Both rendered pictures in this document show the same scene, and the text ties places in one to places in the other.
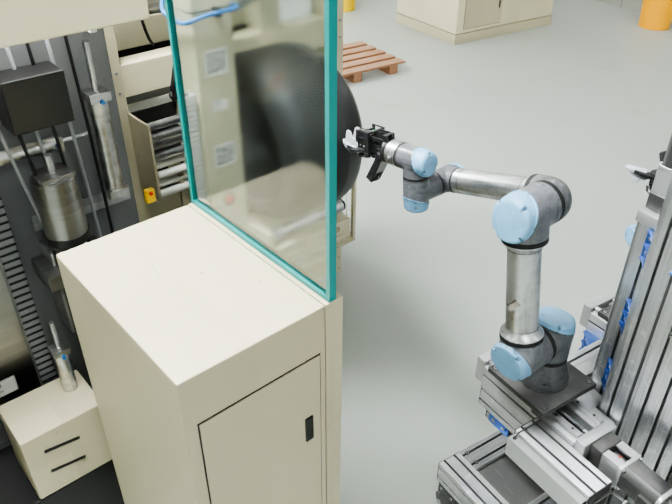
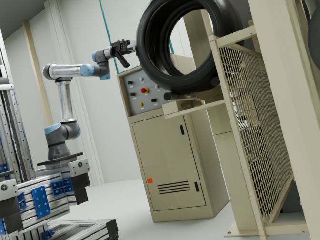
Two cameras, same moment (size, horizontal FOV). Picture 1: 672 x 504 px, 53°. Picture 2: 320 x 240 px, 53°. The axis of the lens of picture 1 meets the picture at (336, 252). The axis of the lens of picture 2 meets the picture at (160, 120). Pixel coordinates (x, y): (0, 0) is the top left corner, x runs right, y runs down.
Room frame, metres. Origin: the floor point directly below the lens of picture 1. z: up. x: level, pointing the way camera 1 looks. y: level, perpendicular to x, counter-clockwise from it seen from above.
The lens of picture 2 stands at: (3.76, -0.66, 0.74)
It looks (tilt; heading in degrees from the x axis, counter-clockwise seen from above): 2 degrees up; 161
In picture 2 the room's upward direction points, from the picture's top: 14 degrees counter-clockwise
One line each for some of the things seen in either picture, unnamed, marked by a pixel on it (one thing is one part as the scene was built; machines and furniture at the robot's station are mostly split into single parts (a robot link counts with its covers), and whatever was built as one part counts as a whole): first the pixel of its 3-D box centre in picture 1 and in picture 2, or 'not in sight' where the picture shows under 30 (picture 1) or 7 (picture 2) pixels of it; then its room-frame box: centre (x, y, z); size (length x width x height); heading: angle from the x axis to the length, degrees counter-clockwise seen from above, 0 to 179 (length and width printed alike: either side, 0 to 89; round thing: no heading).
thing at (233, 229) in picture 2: not in sight; (249, 225); (1.95, 0.38, 0.01); 0.27 x 0.27 x 0.02; 41
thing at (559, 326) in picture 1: (550, 333); (55, 133); (1.46, -0.61, 0.88); 0.13 x 0.12 x 0.14; 129
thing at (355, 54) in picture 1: (335, 65); not in sight; (6.13, 0.01, 0.05); 1.09 x 0.75 x 0.10; 121
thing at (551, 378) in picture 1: (544, 362); (58, 150); (1.46, -0.61, 0.77); 0.15 x 0.15 x 0.10
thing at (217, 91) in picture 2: not in sight; (213, 88); (2.02, 0.34, 0.90); 0.40 x 0.03 x 0.10; 41
